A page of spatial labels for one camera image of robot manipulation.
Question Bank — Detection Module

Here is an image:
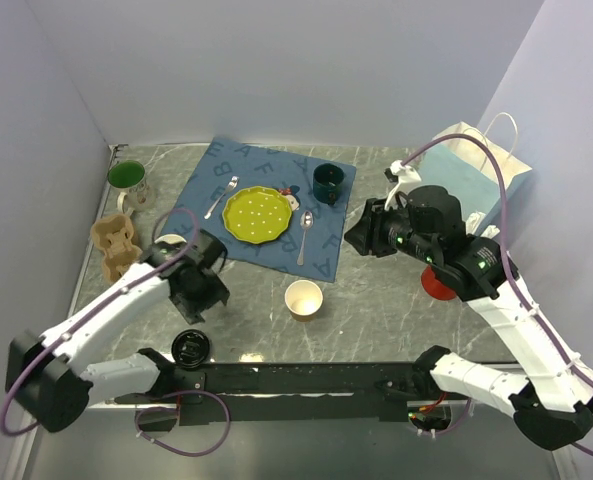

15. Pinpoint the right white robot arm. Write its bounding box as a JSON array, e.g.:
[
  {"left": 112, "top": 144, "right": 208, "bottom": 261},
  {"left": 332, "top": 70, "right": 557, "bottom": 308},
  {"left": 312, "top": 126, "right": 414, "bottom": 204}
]
[{"left": 345, "top": 186, "right": 593, "bottom": 451}]

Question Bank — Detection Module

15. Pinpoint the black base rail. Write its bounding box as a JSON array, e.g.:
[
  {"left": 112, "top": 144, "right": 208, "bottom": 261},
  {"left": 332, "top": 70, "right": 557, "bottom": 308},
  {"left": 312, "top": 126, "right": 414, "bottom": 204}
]
[{"left": 113, "top": 363, "right": 477, "bottom": 426}]

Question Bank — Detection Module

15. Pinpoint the brown cardboard cup carrier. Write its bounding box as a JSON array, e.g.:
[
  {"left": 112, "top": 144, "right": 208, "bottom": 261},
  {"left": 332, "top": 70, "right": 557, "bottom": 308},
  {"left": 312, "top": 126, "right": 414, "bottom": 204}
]
[{"left": 90, "top": 214, "right": 143, "bottom": 284}]

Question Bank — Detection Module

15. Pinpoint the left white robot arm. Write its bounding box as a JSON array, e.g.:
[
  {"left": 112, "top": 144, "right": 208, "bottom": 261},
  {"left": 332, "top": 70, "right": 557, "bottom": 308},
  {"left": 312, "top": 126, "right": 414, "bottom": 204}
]
[{"left": 4, "top": 229, "right": 230, "bottom": 433}]

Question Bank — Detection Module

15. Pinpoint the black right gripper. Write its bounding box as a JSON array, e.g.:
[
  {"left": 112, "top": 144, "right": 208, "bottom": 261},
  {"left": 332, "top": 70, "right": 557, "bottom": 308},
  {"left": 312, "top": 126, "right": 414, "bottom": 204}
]
[{"left": 342, "top": 194, "right": 438, "bottom": 264}]

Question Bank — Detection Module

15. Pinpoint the red cup with stirrers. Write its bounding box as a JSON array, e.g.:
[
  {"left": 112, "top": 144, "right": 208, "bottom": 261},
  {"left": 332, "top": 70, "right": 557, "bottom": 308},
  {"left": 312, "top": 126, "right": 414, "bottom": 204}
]
[{"left": 420, "top": 266, "right": 458, "bottom": 301}]

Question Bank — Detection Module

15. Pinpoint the green interior floral mug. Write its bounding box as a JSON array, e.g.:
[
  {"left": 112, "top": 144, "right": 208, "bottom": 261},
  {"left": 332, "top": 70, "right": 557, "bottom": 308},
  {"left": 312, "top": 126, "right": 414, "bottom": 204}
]
[{"left": 107, "top": 160, "right": 156, "bottom": 216}]

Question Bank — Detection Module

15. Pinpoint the brown paper coffee cup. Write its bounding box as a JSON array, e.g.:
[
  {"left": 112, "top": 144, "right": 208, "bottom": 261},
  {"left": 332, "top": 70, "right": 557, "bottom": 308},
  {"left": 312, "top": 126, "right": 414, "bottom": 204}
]
[{"left": 284, "top": 280, "right": 323, "bottom": 322}]

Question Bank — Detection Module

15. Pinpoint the green polka dot plate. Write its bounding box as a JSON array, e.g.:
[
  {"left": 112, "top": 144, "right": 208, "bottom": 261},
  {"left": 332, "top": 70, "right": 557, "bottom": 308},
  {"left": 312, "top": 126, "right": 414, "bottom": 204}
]
[{"left": 222, "top": 186, "right": 292, "bottom": 245}]

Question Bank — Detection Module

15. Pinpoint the silver spoon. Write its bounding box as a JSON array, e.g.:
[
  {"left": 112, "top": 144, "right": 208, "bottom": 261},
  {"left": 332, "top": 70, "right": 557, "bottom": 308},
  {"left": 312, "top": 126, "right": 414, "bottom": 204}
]
[{"left": 297, "top": 210, "right": 314, "bottom": 266}]

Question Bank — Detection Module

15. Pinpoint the silver fork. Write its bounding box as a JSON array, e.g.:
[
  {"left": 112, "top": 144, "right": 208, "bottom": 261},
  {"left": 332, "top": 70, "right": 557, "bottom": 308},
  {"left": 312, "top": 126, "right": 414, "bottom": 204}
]
[{"left": 204, "top": 176, "right": 239, "bottom": 219}]

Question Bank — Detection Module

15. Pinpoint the dark teal mug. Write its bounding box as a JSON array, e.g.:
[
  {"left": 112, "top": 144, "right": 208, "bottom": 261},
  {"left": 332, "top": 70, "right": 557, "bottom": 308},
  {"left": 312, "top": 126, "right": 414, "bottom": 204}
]
[{"left": 312, "top": 163, "right": 345, "bottom": 206}]

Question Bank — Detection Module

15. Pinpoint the small cartoon figure toy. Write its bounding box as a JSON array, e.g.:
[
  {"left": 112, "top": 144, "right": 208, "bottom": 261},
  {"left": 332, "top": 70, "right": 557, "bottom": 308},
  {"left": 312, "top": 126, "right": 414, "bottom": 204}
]
[{"left": 278, "top": 185, "right": 300, "bottom": 211}]

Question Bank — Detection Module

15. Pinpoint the light blue paper bag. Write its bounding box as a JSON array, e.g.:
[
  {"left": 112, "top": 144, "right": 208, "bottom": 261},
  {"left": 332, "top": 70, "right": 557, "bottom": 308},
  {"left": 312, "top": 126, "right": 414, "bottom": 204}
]
[{"left": 418, "top": 122, "right": 532, "bottom": 238}]

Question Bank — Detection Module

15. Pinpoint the stack of brown paper cups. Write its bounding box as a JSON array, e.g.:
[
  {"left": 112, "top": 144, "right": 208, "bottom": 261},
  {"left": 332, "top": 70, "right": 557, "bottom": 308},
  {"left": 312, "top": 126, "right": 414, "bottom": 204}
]
[{"left": 154, "top": 234, "right": 187, "bottom": 245}]

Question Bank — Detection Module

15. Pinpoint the blue letter placemat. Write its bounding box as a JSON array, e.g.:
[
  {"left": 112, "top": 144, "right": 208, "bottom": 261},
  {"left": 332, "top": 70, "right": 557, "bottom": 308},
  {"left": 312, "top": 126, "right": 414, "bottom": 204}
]
[{"left": 162, "top": 138, "right": 356, "bottom": 283}]

